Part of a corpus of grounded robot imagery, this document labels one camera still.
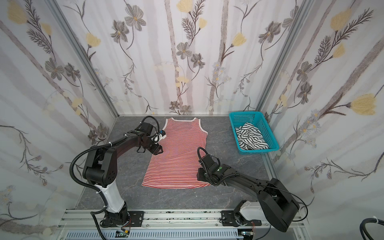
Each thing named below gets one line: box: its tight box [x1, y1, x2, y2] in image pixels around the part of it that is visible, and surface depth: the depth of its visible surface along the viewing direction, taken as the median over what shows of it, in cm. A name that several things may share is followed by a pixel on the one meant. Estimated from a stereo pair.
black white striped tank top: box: [235, 122, 270, 150], surface depth 106 cm
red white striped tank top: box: [142, 117, 211, 189], surface depth 97 cm
